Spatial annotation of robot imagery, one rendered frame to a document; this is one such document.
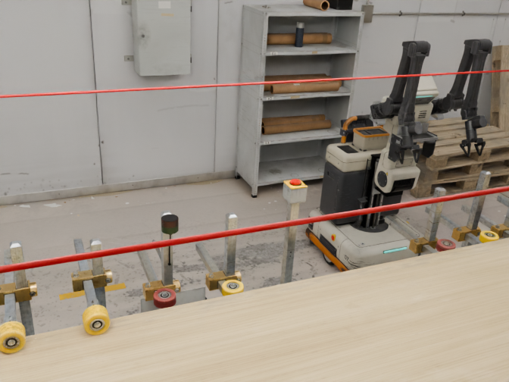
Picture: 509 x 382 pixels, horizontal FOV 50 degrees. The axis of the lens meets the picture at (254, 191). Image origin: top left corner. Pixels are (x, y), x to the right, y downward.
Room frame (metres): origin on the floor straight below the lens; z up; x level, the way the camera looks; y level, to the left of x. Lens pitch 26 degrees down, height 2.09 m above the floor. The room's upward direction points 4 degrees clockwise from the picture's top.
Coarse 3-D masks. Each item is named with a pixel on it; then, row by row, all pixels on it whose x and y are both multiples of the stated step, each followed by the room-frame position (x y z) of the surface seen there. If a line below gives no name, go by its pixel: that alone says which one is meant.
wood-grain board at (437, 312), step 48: (288, 288) 1.67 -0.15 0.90; (336, 288) 1.69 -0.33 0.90; (384, 288) 1.70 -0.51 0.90; (432, 288) 1.72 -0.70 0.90; (480, 288) 1.74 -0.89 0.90; (48, 336) 1.33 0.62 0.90; (96, 336) 1.34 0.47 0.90; (144, 336) 1.36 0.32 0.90; (192, 336) 1.37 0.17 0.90; (240, 336) 1.39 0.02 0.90; (288, 336) 1.40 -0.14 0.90; (336, 336) 1.42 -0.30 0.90; (384, 336) 1.43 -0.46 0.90; (432, 336) 1.45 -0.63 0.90; (480, 336) 1.46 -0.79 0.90
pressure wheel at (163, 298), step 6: (156, 294) 1.57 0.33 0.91; (162, 294) 1.57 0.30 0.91; (168, 294) 1.58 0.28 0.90; (174, 294) 1.58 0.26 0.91; (156, 300) 1.54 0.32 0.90; (162, 300) 1.54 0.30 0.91; (168, 300) 1.54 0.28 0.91; (174, 300) 1.56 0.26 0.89; (156, 306) 1.54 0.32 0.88; (162, 306) 1.53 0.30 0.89; (168, 306) 1.54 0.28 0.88
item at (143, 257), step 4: (140, 252) 1.91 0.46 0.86; (144, 252) 1.91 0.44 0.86; (140, 256) 1.88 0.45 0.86; (144, 256) 1.88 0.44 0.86; (140, 260) 1.88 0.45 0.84; (144, 260) 1.85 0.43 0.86; (148, 260) 1.86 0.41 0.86; (144, 264) 1.83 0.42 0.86; (148, 264) 1.83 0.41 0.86; (144, 268) 1.82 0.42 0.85; (148, 268) 1.80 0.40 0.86; (152, 268) 1.80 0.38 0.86; (148, 272) 1.77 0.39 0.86; (152, 272) 1.77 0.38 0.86; (148, 276) 1.75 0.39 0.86; (152, 276) 1.75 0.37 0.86; (156, 276) 1.75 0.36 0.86; (148, 280) 1.74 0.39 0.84; (152, 280) 1.72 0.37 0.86; (160, 308) 1.57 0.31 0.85
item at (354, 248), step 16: (320, 224) 3.37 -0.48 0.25; (352, 224) 3.36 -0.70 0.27; (384, 224) 3.39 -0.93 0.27; (320, 240) 3.33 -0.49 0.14; (336, 240) 3.17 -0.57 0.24; (352, 240) 3.12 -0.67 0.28; (368, 240) 3.13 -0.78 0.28; (384, 240) 3.14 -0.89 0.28; (400, 240) 3.16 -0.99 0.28; (336, 256) 3.15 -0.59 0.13; (352, 256) 2.99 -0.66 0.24; (368, 256) 2.99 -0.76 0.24; (384, 256) 3.05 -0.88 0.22; (400, 256) 3.10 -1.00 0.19; (416, 256) 3.16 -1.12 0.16
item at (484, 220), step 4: (464, 208) 2.62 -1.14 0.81; (468, 208) 2.60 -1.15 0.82; (468, 212) 2.59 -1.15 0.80; (480, 216) 2.52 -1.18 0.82; (484, 216) 2.52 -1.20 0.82; (480, 220) 2.51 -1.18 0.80; (484, 220) 2.49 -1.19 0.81; (488, 220) 2.48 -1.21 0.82; (484, 224) 2.48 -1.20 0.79; (488, 224) 2.46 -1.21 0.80; (492, 224) 2.44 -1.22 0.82; (496, 224) 2.44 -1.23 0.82; (504, 232) 2.37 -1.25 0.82; (508, 232) 2.36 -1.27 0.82; (504, 236) 2.36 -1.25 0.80; (508, 236) 2.34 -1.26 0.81
